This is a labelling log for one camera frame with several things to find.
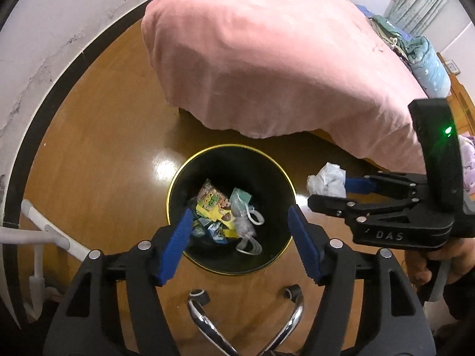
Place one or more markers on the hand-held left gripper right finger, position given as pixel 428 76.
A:
pixel 304 244

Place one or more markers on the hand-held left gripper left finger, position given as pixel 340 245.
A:
pixel 176 244

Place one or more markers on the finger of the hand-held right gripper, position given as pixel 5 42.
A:
pixel 356 185
pixel 326 206

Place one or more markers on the white tissue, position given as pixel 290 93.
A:
pixel 326 183

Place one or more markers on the yellow snack packet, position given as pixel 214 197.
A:
pixel 213 211

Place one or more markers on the black trash bin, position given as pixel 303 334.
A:
pixel 267 189

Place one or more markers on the person's right hand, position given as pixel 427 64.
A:
pixel 415 267

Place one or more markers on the purple patterned cloth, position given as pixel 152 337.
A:
pixel 468 163

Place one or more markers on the white face mask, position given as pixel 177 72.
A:
pixel 241 224

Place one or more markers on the chrome office chair base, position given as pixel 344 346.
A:
pixel 202 319

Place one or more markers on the green packet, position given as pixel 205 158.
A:
pixel 240 197

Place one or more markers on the light blue quilt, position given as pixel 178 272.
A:
pixel 430 70

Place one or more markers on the green patterned cloth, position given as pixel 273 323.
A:
pixel 389 33

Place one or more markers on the pink blanket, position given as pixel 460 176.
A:
pixel 278 63

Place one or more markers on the pale green curtain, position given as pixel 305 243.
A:
pixel 423 3

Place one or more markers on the wooden bed frame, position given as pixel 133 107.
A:
pixel 462 100

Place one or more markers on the wall socket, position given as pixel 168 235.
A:
pixel 453 66

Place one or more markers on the white metal table frame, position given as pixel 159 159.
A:
pixel 55 233

